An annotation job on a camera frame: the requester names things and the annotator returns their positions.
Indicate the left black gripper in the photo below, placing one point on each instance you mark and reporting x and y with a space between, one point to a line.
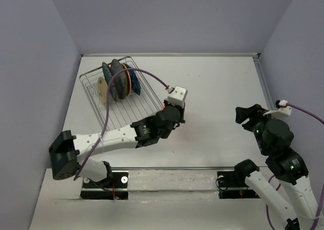
180 109

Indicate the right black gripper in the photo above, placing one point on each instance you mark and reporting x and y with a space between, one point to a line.
254 112

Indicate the dark blue leaf-shaped plate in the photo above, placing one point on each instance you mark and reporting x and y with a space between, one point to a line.
136 87

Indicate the grey deer pattern plate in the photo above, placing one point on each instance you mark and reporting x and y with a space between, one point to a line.
115 67

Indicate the woven bamboo round plate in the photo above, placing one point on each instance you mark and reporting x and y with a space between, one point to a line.
125 82

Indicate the cream floral round plate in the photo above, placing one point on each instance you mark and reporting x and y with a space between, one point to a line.
102 90

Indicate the teal round ceramic plate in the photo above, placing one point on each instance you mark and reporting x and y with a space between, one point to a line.
108 78

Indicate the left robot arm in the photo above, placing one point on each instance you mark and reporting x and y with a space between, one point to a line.
70 155

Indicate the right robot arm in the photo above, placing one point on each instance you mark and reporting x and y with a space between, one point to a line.
274 138

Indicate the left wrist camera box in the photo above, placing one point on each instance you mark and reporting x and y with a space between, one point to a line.
176 95

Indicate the wire dish rack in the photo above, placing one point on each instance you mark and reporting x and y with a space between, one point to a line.
115 114

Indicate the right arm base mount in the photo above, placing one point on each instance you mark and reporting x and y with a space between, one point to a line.
230 187

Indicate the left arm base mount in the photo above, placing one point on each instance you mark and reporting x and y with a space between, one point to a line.
115 190

